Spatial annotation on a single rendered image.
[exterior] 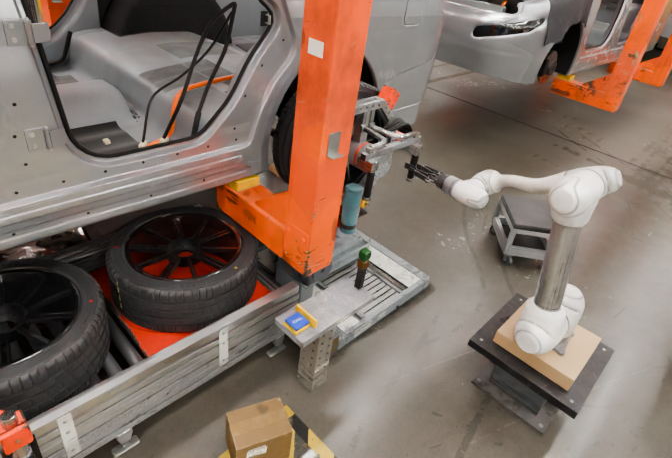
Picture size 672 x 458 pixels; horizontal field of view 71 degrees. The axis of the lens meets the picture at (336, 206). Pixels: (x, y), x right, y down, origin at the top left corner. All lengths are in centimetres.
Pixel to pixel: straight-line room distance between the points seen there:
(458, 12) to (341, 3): 320
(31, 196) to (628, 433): 269
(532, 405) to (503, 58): 308
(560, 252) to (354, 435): 113
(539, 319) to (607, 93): 383
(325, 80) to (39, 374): 133
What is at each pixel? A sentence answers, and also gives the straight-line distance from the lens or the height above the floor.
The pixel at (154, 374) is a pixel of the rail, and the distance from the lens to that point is 196.
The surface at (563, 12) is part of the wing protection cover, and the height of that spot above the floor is 139.
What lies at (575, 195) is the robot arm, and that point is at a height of 116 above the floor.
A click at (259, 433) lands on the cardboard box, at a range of 197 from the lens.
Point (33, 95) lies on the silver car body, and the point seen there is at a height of 126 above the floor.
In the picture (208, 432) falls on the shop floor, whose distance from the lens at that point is 219.
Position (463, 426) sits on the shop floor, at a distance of 238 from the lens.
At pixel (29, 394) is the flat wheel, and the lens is 190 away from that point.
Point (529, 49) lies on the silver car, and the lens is 470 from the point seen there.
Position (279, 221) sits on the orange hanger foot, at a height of 68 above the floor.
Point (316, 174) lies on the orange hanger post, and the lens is 176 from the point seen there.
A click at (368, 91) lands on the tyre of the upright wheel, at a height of 114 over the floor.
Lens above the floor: 185
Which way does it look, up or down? 32 degrees down
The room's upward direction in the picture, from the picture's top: 9 degrees clockwise
